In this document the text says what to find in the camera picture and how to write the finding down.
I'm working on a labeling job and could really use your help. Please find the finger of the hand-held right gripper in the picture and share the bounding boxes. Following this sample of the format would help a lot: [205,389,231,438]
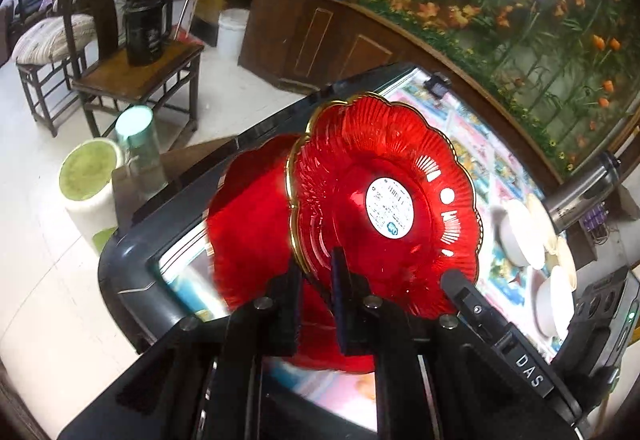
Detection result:
[440,269,557,402]

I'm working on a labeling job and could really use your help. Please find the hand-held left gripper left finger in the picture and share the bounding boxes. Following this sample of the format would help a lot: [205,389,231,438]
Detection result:
[57,262,304,440]

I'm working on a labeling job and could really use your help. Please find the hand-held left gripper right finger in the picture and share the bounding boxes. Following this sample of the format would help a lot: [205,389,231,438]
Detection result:
[331,246,597,440]

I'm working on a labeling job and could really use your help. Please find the cream disposable plate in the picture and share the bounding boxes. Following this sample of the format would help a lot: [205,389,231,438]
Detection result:
[552,235,579,291]
[524,192,559,255]

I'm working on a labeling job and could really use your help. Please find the red gold-rimmed plate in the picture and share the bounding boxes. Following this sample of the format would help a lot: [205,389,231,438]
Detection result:
[206,134,377,375]

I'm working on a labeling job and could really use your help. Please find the red plate with round sticker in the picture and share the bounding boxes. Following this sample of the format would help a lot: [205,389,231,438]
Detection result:
[286,92,485,321]

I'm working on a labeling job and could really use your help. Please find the white bowl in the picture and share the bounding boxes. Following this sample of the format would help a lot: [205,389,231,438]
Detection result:
[499,199,547,271]
[534,265,576,340]

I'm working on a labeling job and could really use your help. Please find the purple pack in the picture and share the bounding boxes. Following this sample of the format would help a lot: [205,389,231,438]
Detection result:
[581,204,609,237]

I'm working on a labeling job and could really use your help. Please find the stainless steel thermos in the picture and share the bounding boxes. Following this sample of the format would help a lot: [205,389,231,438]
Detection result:
[542,151,624,237]

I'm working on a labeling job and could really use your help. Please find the colourful printed tablecloth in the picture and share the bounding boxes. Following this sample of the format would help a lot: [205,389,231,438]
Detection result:
[160,80,571,433]

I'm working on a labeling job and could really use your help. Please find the cardboard box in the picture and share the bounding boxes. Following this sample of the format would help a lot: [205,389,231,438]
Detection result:
[111,136,242,227]

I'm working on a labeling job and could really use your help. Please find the lime green lid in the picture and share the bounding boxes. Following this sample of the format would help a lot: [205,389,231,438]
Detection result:
[92,227,119,253]

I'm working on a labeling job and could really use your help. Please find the teal green bottle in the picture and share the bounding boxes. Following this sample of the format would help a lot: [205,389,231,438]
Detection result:
[114,104,168,201]

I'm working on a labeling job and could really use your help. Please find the small black device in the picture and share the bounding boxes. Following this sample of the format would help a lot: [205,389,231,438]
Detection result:
[425,74,454,98]

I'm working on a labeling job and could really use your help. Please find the white cylindrical stool green top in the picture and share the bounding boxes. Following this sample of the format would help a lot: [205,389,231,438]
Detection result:
[59,137,126,245]

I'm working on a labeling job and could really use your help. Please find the wooden cabinet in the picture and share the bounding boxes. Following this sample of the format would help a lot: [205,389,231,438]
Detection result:
[220,0,566,188]

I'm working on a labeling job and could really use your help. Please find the white bucket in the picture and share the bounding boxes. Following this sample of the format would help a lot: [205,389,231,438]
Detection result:
[217,8,250,61]

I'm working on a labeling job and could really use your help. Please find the black canister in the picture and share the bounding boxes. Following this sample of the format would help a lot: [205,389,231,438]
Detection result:
[122,0,169,68]

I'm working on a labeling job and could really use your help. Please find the striped seat cushion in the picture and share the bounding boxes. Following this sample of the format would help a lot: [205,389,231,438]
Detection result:
[11,14,99,66]

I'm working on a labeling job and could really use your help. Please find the flower wall mural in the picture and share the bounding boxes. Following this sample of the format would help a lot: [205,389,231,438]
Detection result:
[359,0,640,177]

